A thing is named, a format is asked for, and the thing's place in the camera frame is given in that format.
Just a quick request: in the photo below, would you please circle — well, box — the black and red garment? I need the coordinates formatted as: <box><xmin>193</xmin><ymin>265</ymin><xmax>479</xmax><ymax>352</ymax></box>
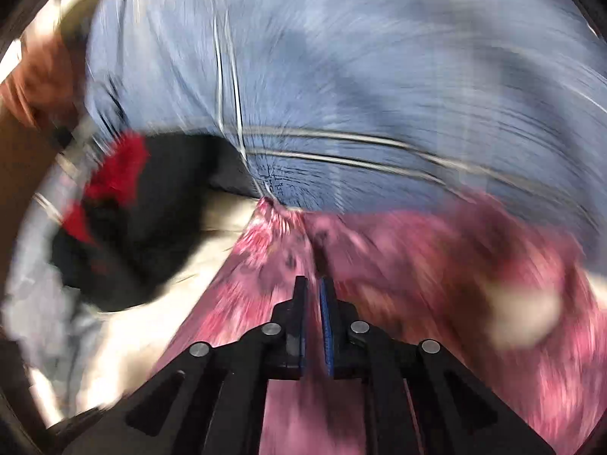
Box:
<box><xmin>50</xmin><ymin>133</ymin><xmax>258</xmax><ymax>312</ymax></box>

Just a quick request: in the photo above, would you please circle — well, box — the blue plaid bedsheet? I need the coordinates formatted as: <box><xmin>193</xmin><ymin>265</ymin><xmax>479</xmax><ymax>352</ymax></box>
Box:
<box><xmin>85</xmin><ymin>0</ymin><xmax>606</xmax><ymax>272</ymax></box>

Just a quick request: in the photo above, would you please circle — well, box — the cream embroidered cloth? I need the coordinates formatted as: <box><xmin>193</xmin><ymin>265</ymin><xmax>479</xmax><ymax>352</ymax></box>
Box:
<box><xmin>76</xmin><ymin>192</ymin><xmax>257</xmax><ymax>412</ymax></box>

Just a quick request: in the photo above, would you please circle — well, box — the pink floral garment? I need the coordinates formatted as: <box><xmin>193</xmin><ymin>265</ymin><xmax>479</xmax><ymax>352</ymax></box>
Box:
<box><xmin>159</xmin><ymin>196</ymin><xmax>606</xmax><ymax>454</ymax></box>

